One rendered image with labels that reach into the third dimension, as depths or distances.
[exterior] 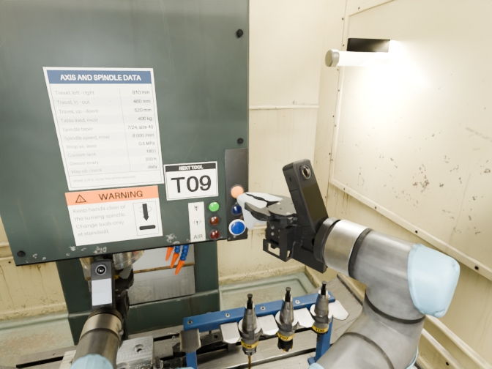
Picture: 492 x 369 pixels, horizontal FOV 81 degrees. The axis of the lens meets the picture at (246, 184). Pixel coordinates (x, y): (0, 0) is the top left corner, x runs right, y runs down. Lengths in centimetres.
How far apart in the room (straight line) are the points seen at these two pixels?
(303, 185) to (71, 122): 39
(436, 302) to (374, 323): 8
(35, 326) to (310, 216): 188
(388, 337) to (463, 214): 70
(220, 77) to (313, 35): 125
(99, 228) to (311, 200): 39
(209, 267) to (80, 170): 102
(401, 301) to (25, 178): 59
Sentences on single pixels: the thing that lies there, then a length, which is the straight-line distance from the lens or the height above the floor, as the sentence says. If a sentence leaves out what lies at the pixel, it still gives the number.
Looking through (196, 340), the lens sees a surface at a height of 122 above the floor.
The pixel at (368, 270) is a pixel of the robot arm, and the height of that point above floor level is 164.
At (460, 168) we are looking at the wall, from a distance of 107.
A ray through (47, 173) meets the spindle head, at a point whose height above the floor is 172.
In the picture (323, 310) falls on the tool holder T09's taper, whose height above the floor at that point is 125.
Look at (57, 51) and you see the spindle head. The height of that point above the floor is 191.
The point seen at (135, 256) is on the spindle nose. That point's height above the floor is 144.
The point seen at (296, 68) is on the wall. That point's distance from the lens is 171.
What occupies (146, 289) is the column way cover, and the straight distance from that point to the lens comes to 149.
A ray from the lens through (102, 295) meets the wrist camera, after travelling 76.
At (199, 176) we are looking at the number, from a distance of 56.
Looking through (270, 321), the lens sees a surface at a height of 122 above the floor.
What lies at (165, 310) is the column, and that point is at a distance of 159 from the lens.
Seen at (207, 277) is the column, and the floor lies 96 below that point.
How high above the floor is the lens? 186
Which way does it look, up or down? 19 degrees down
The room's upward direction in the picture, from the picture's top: straight up
